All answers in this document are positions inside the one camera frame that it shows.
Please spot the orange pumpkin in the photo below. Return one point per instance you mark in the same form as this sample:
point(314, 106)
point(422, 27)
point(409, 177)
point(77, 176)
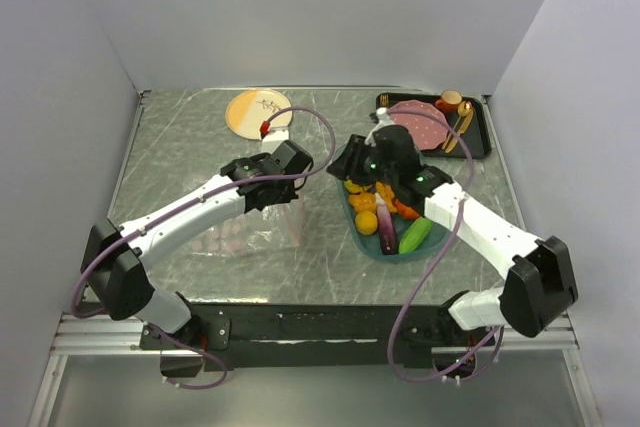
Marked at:
point(405, 211)

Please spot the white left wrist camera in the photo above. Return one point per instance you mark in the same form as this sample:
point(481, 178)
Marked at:
point(272, 136)

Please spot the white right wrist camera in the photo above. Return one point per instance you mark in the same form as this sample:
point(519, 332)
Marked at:
point(381, 119)

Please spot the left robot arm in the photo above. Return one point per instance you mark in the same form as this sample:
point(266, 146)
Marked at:
point(118, 257)

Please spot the aluminium rail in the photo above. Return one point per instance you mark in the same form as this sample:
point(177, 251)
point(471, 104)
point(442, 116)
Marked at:
point(98, 336)

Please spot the gold spoon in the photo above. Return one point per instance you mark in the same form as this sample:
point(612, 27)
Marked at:
point(462, 114)

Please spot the teal transparent food tray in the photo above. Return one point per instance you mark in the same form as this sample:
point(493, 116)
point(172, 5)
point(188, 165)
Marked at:
point(370, 245)

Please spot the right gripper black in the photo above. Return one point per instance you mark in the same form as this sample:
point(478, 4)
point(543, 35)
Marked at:
point(346, 167)

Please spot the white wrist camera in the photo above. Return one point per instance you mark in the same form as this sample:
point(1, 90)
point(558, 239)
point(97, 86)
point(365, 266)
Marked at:
point(272, 136)
point(381, 119)

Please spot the black base frame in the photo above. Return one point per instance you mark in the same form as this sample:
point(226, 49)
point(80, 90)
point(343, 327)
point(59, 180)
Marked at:
point(297, 335)

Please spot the clear pink-dotted zip bag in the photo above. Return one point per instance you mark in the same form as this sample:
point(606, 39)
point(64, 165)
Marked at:
point(275, 228)

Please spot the pink polka dot plate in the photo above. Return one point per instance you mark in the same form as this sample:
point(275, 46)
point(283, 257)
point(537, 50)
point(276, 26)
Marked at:
point(424, 121)

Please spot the orange cup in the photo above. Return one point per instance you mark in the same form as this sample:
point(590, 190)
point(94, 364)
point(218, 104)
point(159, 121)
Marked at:
point(449, 101)

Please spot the green bitter gourd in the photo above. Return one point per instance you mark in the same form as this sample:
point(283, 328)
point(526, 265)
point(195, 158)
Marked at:
point(415, 235)

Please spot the black rectangular tray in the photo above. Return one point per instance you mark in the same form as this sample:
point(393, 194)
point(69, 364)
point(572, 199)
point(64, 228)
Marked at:
point(476, 137)

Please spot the orange fruit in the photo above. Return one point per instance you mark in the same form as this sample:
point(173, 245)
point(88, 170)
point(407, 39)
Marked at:
point(366, 222)

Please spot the brown ginger root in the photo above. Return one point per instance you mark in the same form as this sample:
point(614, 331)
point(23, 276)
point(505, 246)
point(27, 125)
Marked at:
point(366, 201)

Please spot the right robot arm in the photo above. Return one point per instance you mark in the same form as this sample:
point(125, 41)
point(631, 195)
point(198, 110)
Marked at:
point(539, 282)

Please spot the purple eggplant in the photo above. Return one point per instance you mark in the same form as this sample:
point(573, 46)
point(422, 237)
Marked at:
point(386, 229)

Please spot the cream and orange plate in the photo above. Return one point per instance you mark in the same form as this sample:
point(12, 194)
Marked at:
point(246, 112)

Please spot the yellow bell pepper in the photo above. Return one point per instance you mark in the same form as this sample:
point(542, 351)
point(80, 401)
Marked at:
point(354, 188)

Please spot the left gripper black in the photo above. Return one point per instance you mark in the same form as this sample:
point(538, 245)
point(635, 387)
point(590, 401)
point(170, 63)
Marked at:
point(290, 193)

